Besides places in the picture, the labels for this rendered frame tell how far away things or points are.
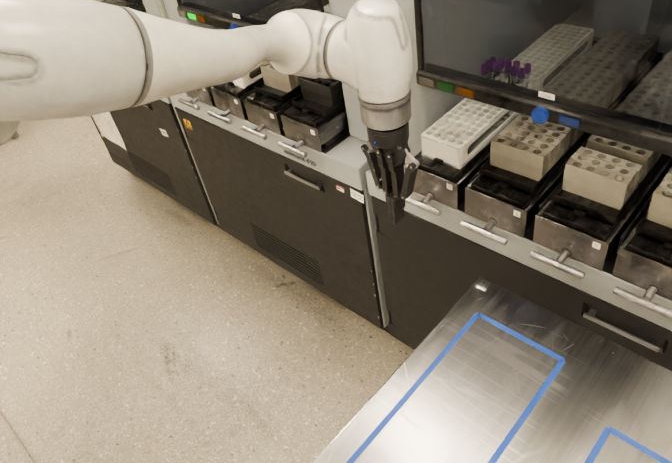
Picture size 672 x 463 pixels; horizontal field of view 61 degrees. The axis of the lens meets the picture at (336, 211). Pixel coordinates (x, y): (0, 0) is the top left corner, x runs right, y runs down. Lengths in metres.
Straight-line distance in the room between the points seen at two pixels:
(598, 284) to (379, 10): 0.63
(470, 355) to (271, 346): 1.18
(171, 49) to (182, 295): 1.71
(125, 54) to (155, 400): 1.55
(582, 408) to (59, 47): 0.74
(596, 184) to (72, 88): 0.87
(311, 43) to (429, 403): 0.59
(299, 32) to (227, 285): 1.41
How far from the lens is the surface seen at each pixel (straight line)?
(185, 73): 0.63
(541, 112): 1.06
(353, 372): 1.86
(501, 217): 1.17
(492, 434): 0.82
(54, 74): 0.54
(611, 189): 1.11
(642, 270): 1.09
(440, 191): 1.22
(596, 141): 1.20
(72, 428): 2.09
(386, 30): 0.90
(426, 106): 1.27
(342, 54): 0.94
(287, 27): 0.97
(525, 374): 0.87
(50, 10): 0.56
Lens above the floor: 1.55
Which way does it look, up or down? 40 degrees down
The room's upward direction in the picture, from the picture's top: 11 degrees counter-clockwise
